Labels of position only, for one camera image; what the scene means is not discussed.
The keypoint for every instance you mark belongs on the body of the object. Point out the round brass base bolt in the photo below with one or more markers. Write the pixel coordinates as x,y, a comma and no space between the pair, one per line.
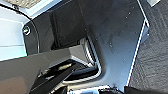
26,30

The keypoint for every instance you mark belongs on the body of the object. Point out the small white box blue middle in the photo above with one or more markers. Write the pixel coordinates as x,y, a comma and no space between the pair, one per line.
83,91

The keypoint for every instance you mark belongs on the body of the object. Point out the thick grey robot limb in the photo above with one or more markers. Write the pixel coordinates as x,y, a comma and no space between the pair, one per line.
20,73

